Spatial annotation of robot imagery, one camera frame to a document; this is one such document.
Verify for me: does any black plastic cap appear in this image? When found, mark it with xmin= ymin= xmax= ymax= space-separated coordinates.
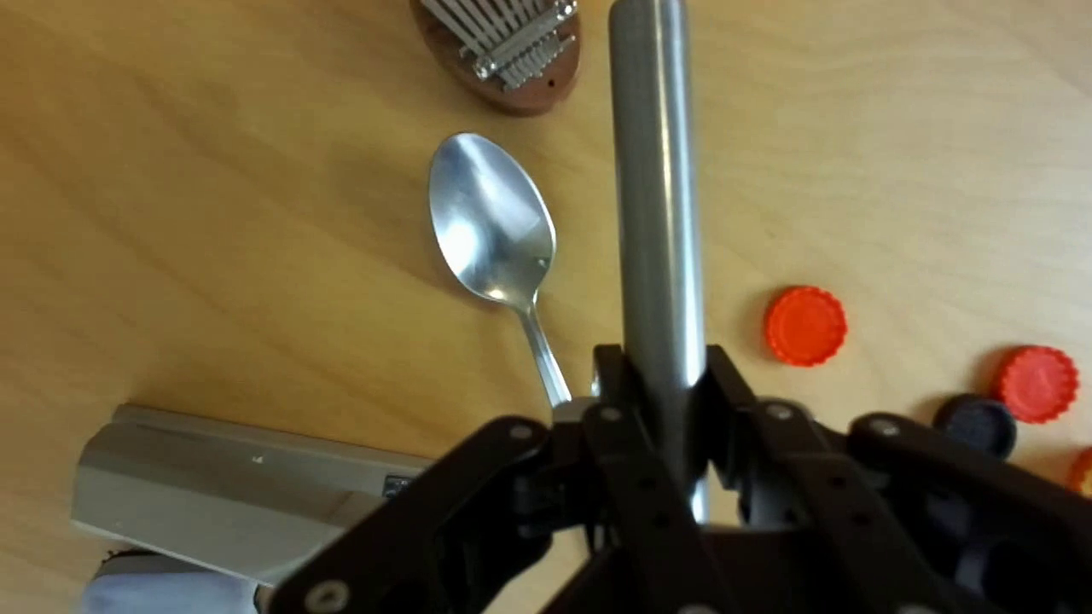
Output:
xmin=932 ymin=388 xmax=1022 ymax=462

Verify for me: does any grey metal rod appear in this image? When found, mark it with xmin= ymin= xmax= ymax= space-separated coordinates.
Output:
xmin=606 ymin=0 xmax=712 ymax=526

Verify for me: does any red plastic cap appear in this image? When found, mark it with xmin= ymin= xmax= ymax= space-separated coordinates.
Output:
xmin=990 ymin=342 xmax=1082 ymax=427
xmin=762 ymin=283 xmax=852 ymax=370

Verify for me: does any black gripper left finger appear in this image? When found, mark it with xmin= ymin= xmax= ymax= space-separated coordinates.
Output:
xmin=266 ymin=342 xmax=745 ymax=614

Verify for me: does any grey metal stapler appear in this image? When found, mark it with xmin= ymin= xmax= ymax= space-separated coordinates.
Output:
xmin=68 ymin=403 xmax=439 ymax=592

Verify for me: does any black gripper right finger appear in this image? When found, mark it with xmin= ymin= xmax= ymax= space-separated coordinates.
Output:
xmin=692 ymin=342 xmax=1092 ymax=614

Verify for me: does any large silver spoon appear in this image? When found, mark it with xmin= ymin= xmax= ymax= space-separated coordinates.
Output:
xmin=428 ymin=129 xmax=576 ymax=414

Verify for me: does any orange plastic cap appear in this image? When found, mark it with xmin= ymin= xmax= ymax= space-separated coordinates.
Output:
xmin=1065 ymin=444 xmax=1092 ymax=499

